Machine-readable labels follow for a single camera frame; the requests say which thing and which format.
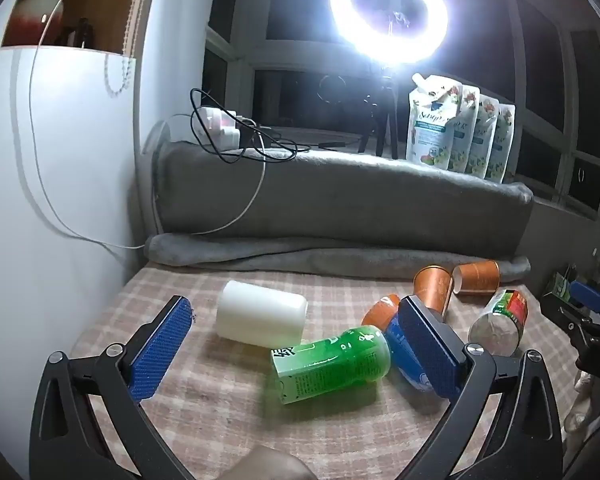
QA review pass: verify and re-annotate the grey blanket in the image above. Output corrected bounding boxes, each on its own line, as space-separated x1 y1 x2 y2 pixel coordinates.
145 137 536 281

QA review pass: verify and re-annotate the white cable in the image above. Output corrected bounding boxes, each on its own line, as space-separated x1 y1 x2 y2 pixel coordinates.
27 0 271 252

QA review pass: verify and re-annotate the checked bed sheet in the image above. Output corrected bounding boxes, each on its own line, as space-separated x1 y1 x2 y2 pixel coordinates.
70 262 583 480

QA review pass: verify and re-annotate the window frame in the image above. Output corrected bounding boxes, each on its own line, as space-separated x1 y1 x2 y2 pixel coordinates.
202 0 600 221

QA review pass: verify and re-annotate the white power strip with cables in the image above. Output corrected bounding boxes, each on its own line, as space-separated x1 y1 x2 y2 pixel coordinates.
190 88 312 164

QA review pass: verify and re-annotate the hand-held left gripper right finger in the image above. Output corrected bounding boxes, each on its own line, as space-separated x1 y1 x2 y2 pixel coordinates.
397 295 566 480

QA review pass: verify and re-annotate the red green labelled can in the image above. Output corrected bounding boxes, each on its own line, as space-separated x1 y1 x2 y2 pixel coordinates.
468 288 529 353

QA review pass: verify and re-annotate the black tripod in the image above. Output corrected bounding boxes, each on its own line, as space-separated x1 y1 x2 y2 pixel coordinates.
357 66 402 159

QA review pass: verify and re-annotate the red and white vase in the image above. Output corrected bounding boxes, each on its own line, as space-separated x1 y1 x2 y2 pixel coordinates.
2 0 73 47

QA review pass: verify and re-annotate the green plastic bottle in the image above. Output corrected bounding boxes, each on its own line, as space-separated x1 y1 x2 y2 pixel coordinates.
271 325 392 406

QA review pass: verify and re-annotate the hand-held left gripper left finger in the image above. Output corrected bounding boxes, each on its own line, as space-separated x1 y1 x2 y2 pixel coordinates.
27 296 196 480

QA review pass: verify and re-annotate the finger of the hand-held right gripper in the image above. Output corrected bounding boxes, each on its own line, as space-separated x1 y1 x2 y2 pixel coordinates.
540 292 600 356
567 265 600 313

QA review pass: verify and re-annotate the beige rounded object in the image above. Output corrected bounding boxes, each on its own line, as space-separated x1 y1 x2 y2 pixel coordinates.
222 446 321 480

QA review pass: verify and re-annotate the orange paper cup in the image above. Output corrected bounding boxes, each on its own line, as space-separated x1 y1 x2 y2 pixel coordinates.
452 260 501 295
361 294 402 330
413 265 454 322

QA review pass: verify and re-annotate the ring light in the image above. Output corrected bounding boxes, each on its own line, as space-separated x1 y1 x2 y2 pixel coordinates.
329 0 450 67

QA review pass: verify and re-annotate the white plastic cup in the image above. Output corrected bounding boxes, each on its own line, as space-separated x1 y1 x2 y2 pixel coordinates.
216 280 308 348

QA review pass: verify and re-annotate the blue can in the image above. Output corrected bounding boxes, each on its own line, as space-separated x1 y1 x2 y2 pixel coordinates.
384 317 443 393

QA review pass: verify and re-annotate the green packet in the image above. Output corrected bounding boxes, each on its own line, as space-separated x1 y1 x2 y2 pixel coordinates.
550 270 573 303

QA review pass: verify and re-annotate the large white detergent pouch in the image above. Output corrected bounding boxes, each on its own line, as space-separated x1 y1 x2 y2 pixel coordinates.
406 73 463 168

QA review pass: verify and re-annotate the bead chain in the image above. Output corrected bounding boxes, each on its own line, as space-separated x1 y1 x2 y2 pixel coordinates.
104 0 153 97

